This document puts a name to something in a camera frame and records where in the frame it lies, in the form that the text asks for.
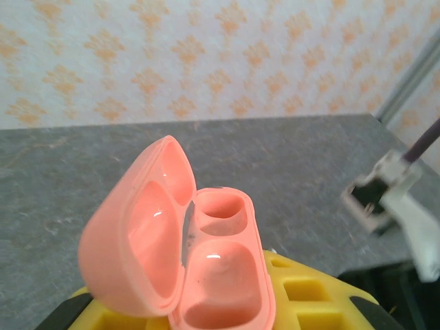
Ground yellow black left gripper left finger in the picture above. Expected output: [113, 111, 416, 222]
[34, 287, 173, 330]

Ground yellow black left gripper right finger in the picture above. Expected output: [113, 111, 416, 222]
[263, 249, 406, 330]

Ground pink earbud charging case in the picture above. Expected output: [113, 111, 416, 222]
[77, 135, 277, 330]

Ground purple cable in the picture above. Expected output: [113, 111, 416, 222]
[401, 116, 440, 162]

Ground aluminium frame post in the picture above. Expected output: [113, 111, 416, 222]
[376, 34, 440, 125]

